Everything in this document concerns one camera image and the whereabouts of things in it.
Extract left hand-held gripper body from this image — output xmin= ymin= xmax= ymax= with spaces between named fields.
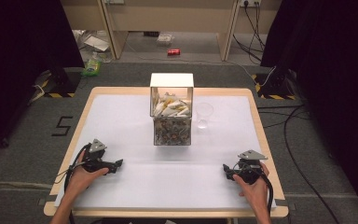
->
xmin=81 ymin=138 xmax=119 ymax=175

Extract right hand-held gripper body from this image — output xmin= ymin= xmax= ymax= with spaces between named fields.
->
xmin=230 ymin=149 xmax=269 ymax=185

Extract person's right hand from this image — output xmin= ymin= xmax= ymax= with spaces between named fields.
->
xmin=232 ymin=161 xmax=270 ymax=209

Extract person's left hand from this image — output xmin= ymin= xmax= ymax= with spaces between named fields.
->
xmin=64 ymin=150 xmax=110 ymax=201

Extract wooden table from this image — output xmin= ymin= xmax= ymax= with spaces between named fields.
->
xmin=43 ymin=86 xmax=290 ymax=218

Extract white table mat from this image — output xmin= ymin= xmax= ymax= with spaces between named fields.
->
xmin=54 ymin=93 xmax=278 ymax=210

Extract clear plastic cup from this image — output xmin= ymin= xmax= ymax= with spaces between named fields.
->
xmin=195 ymin=102 xmax=214 ymax=131

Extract pile of white packets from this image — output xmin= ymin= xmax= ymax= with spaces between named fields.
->
xmin=152 ymin=91 xmax=191 ymax=118

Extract black stand base striped tape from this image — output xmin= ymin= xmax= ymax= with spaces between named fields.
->
xmin=251 ymin=69 xmax=296 ymax=101
xmin=31 ymin=66 xmax=85 ymax=99

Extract clear box with white lid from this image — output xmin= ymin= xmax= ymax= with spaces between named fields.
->
xmin=149 ymin=72 xmax=195 ymax=147

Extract green plastic packet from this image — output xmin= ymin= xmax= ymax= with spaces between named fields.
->
xmin=81 ymin=58 xmax=103 ymax=77

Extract black curtain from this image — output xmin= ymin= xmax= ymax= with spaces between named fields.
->
xmin=259 ymin=0 xmax=358 ymax=216
xmin=0 ymin=0 xmax=86 ymax=160

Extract crumpled white plastic packaging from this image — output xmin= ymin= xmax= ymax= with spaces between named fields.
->
xmin=72 ymin=29 xmax=114 ymax=63

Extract small white packet bag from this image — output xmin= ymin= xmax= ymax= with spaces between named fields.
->
xmin=156 ymin=33 xmax=175 ymax=48

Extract beige wooden desk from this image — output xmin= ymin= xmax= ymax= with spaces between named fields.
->
xmin=59 ymin=0 xmax=283 ymax=62

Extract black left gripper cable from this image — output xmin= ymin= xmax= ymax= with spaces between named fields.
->
xmin=55 ymin=143 xmax=91 ymax=224

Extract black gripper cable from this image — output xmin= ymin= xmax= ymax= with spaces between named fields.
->
xmin=55 ymin=143 xmax=91 ymax=224
xmin=259 ymin=172 xmax=275 ymax=217

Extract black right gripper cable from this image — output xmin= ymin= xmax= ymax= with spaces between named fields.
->
xmin=259 ymin=172 xmax=275 ymax=217

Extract black floor cable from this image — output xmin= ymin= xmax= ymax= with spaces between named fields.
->
xmin=256 ymin=104 xmax=341 ymax=224

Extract black power cables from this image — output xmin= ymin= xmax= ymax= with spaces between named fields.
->
xmin=231 ymin=2 xmax=282 ymax=63

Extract white wall socket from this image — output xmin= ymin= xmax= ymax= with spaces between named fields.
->
xmin=239 ymin=0 xmax=263 ymax=8

